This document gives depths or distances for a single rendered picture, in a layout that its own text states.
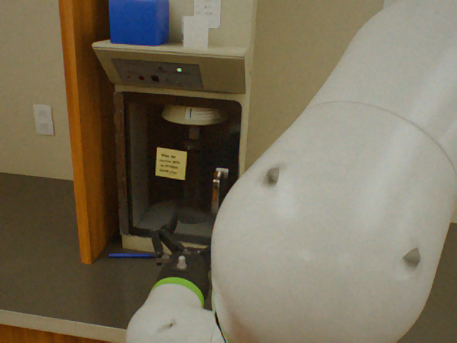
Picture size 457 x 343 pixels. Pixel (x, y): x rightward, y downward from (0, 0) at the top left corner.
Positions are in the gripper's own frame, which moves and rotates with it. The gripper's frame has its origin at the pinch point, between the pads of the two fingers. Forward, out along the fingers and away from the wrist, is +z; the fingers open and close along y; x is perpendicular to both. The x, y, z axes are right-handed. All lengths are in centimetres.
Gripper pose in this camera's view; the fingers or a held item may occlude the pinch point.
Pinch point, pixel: (204, 224)
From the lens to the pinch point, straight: 94.4
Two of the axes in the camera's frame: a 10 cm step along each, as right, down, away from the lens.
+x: -0.5, 9.3, 3.7
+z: 1.3, -3.6, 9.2
